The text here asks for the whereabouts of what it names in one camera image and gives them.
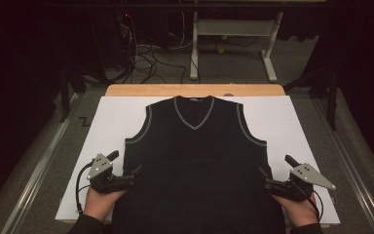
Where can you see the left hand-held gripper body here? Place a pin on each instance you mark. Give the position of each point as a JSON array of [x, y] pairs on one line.
[[100, 169]]

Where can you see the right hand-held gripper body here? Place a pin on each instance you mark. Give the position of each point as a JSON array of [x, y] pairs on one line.
[[302, 182]]

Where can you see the dark navy knit vest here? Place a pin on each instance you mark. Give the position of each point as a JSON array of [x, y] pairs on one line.
[[194, 162]]

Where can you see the person's right hand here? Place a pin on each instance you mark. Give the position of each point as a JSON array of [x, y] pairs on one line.
[[297, 209]]

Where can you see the person's left hand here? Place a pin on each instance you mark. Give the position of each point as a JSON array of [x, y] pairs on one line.
[[99, 203]]

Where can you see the white board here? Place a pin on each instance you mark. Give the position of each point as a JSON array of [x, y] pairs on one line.
[[110, 123]]

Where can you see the dark metal stand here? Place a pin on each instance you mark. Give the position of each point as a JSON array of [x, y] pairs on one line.
[[68, 91], [329, 94]]

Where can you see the metal floor rail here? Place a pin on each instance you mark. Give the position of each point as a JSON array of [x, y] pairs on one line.
[[354, 175], [35, 172]]

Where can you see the white metal stand frame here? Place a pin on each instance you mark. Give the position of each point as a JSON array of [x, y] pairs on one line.
[[233, 27]]

